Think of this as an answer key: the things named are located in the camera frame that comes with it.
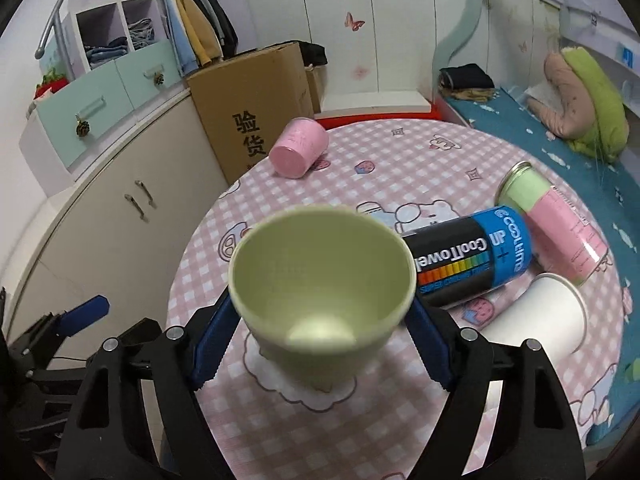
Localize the pink plastic cup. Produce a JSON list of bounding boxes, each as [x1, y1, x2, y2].
[[269, 117, 329, 179]]

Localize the black blue CoolTowel can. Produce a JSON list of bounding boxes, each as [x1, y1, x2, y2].
[[402, 206, 533, 309]]

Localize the folded dark clothes pile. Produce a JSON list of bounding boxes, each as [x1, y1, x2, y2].
[[438, 63, 496, 103]]

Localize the silver stair handrail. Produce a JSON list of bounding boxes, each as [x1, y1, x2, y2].
[[34, 0, 65, 60]]

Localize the brown cardboard box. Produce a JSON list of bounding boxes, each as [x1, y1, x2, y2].
[[186, 42, 314, 183]]

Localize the purple white shelf staircase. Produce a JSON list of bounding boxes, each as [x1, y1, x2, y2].
[[56, 0, 166, 79]]

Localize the green pink transparent canister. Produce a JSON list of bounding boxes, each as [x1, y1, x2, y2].
[[495, 160, 608, 286]]

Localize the white wardrobe butterfly stickers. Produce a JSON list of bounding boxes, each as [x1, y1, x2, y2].
[[246, 0, 464, 96]]

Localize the red storage box white top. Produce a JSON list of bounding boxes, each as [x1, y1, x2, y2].
[[314, 90, 444, 129]]

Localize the white paper cup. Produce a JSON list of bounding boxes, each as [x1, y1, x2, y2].
[[480, 273, 588, 364]]

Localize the red plush toy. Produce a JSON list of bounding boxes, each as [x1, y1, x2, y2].
[[34, 68, 68, 100]]

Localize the green pink rolled blanket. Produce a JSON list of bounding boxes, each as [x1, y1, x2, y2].
[[527, 47, 629, 164]]

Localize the teal drawer unit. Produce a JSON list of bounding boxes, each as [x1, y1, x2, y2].
[[18, 40, 184, 196]]

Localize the hanging clothes row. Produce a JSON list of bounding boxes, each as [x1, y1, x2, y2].
[[157, 0, 238, 77]]

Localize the cream green plastic cup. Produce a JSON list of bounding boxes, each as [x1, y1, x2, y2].
[[228, 205, 416, 390]]

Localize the pink checkered tablecloth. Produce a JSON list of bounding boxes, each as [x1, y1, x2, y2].
[[166, 118, 629, 480]]

